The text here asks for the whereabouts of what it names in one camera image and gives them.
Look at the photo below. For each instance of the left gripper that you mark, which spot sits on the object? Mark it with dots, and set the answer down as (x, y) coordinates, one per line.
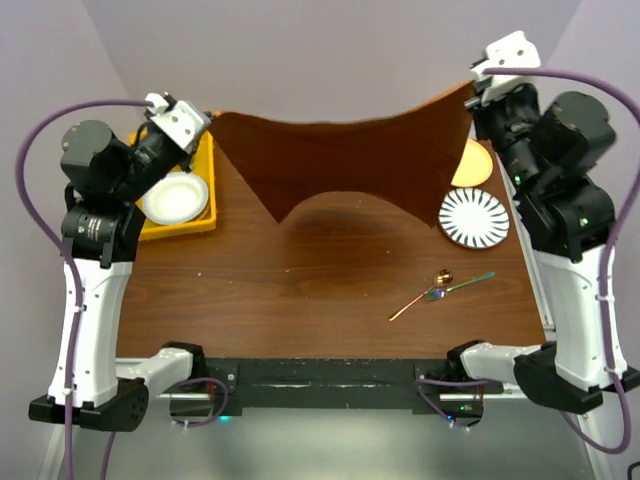
(192, 148)

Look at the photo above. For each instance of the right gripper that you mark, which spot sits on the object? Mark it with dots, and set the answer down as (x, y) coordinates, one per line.
(489, 91)

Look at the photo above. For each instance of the brown cloth napkin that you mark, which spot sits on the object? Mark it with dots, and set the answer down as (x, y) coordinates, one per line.
(407, 160)

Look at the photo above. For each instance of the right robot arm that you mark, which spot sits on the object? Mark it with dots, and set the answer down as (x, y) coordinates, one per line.
(547, 155)

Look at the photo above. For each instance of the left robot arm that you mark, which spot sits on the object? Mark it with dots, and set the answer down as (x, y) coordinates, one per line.
(99, 237)

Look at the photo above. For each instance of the yellow plastic tray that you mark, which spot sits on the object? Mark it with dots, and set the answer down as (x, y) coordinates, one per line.
(205, 222)

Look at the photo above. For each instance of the white bowl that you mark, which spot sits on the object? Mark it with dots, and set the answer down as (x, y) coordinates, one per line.
(178, 198)

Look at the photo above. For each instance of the yellow plate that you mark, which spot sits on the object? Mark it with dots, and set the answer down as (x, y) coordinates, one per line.
(475, 166)

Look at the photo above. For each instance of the black striped white plate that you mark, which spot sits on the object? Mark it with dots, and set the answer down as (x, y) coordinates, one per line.
(473, 218)

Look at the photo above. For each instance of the rose gold spoon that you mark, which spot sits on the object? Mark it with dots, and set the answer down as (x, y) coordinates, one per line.
(440, 282)

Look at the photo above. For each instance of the iridescent fork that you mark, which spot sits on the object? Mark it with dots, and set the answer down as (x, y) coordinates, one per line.
(440, 293)

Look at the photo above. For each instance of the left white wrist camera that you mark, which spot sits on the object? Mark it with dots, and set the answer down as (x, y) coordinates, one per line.
(179, 120)

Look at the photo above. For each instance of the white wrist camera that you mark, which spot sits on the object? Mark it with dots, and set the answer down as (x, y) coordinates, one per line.
(511, 51)
(179, 120)

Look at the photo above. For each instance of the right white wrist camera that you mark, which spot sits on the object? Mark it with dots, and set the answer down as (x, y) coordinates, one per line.
(511, 51)

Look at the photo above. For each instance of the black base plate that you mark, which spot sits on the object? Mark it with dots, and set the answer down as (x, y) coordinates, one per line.
(374, 384)

